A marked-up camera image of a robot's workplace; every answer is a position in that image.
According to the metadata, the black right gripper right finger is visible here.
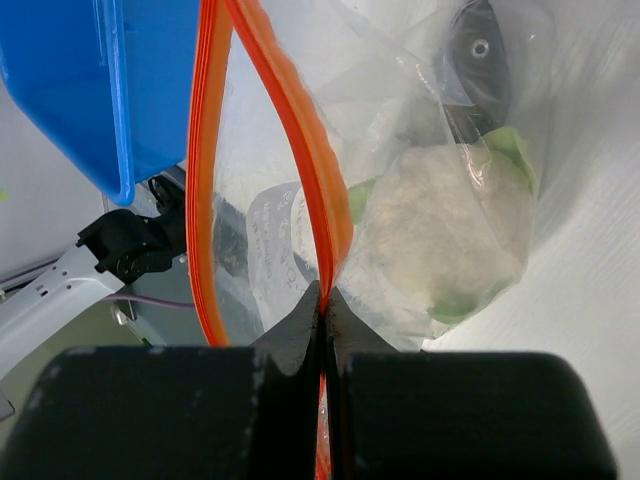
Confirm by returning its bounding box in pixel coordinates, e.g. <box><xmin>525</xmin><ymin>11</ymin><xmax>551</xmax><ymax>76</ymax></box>
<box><xmin>323</xmin><ymin>291</ymin><xmax>618</xmax><ymax>479</ymax></box>

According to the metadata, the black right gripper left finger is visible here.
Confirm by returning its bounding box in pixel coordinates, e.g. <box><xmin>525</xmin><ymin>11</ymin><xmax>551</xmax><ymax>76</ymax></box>
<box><xmin>1</xmin><ymin>284</ymin><xmax>320</xmax><ymax>479</ymax></box>

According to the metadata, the grey toy fish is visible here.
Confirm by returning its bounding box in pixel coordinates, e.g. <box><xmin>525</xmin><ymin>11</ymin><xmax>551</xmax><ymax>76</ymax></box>
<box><xmin>399</xmin><ymin>0</ymin><xmax>514</xmax><ymax>141</ymax></box>

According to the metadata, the clear orange-zipper zip bag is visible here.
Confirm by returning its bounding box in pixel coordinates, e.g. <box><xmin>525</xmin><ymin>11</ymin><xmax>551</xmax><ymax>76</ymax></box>
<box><xmin>184</xmin><ymin>0</ymin><xmax>546</xmax><ymax>480</ymax></box>

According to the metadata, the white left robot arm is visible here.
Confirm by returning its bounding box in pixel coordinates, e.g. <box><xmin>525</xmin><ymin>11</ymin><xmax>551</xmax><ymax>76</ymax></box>
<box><xmin>1</xmin><ymin>176</ymin><xmax>186</xmax><ymax>376</ymax></box>

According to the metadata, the white green toy cauliflower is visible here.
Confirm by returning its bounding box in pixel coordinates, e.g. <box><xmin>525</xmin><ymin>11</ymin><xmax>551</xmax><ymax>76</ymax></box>
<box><xmin>340</xmin><ymin>127</ymin><xmax>537</xmax><ymax>324</ymax></box>

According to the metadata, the blue plastic bin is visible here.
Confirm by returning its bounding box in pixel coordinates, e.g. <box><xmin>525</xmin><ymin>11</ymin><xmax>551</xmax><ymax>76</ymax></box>
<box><xmin>1</xmin><ymin>0</ymin><xmax>200</xmax><ymax>205</ymax></box>

